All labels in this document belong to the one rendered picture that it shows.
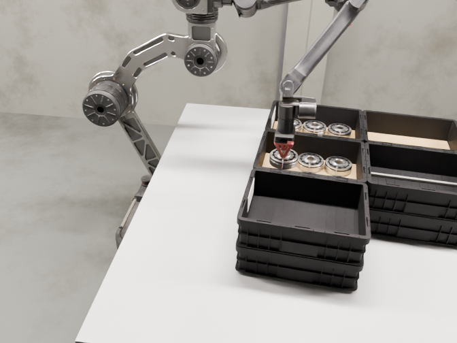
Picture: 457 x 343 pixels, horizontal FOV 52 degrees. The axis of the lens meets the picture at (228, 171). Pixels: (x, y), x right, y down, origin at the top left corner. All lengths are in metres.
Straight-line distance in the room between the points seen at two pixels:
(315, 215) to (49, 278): 1.54
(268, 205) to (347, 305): 0.42
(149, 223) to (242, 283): 0.45
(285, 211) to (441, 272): 0.56
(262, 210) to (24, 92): 3.04
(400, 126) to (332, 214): 0.71
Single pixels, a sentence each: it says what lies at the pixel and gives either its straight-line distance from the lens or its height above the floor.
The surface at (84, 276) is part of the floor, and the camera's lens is 2.63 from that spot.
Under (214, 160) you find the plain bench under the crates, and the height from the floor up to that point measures 0.70.
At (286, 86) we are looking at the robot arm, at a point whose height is 1.21.
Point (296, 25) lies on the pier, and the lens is 3.36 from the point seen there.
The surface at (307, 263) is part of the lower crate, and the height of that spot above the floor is 0.80.
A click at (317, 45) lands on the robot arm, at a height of 1.33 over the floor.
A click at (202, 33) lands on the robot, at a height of 1.24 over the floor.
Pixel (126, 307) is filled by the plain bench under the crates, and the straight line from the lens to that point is 1.50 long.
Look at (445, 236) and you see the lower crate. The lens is 1.84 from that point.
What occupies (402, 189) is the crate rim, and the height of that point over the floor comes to 0.92.
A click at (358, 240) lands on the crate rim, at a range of 1.43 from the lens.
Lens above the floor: 1.82
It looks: 33 degrees down
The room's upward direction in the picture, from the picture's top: 2 degrees clockwise
